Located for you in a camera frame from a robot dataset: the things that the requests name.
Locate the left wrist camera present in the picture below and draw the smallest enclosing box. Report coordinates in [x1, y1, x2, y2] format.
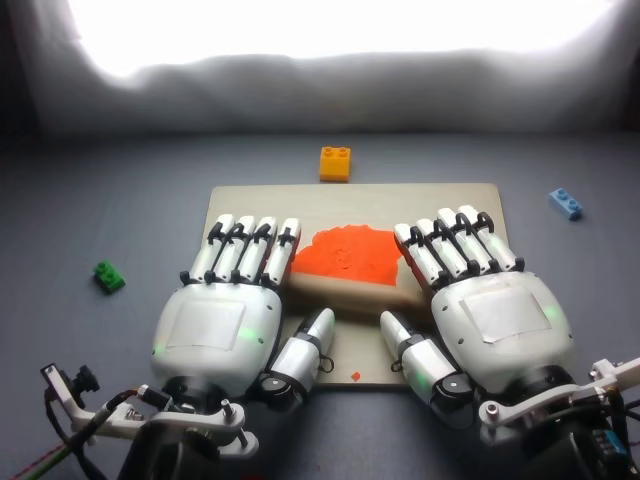
[39, 363, 101, 416]

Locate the yellow toy brick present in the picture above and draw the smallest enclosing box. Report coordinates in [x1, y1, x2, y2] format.
[318, 144, 353, 184]

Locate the orange clay dough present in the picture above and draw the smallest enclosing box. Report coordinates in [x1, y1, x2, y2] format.
[292, 224, 404, 287]

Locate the blue toy brick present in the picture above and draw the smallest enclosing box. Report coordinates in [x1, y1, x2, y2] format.
[548, 187, 586, 222]

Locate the light wooden board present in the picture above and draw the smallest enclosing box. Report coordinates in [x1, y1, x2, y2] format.
[202, 182, 519, 390]

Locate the green cable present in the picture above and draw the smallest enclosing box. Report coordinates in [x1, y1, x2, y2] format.
[22, 442, 74, 480]

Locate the green toy brick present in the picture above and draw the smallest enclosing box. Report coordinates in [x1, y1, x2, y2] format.
[92, 259, 126, 295]

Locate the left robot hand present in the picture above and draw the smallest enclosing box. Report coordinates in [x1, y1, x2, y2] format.
[149, 213, 337, 412]

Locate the red twisted cable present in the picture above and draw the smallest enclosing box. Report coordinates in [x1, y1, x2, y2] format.
[9, 439, 69, 480]

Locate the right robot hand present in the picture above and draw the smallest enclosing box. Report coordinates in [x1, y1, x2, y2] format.
[378, 203, 575, 431]

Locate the wooden rolling pin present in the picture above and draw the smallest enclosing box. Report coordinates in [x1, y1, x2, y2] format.
[284, 272, 427, 317]

